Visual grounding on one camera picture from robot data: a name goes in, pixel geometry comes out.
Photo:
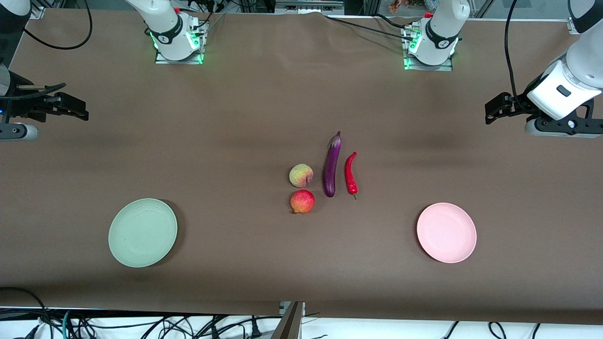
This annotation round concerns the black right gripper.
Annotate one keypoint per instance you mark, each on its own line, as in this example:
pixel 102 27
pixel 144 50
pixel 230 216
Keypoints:
pixel 22 104

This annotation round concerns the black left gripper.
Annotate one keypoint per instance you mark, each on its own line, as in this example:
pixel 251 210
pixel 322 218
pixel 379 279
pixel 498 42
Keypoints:
pixel 519 104

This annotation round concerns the red chili pepper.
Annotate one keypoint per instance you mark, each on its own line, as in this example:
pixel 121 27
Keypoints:
pixel 350 176

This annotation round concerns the purple eggplant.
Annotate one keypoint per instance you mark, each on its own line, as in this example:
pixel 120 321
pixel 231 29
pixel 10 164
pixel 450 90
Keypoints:
pixel 331 165

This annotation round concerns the yellow-pink peach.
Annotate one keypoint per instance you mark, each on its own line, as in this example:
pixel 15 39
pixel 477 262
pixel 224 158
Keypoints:
pixel 301 175

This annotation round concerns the red pomegranate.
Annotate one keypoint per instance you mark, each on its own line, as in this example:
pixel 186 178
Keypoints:
pixel 302 201

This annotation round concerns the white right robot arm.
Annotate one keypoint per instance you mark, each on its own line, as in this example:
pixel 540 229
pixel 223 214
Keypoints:
pixel 169 33

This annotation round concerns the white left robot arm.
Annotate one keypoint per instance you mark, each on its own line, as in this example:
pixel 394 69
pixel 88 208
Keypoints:
pixel 440 37

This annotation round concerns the pink plate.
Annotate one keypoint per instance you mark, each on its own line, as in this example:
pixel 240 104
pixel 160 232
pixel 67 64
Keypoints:
pixel 446 233

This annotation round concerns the pale green plate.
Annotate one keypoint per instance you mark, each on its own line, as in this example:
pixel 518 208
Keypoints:
pixel 142 233

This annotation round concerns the orange background object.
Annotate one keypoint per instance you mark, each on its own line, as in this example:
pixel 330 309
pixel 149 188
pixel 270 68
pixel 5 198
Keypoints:
pixel 396 5

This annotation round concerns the brown table cover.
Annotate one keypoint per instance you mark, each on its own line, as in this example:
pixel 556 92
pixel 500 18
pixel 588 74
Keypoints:
pixel 282 263

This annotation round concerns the black power plug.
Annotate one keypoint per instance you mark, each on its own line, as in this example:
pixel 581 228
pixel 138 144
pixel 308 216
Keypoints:
pixel 255 327

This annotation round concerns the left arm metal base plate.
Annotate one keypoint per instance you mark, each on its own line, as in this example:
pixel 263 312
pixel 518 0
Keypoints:
pixel 447 67

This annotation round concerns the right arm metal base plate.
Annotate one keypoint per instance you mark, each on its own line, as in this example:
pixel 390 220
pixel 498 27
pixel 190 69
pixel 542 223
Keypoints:
pixel 198 47

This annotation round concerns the aluminium profile post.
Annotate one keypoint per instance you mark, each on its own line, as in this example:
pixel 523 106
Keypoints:
pixel 289 322

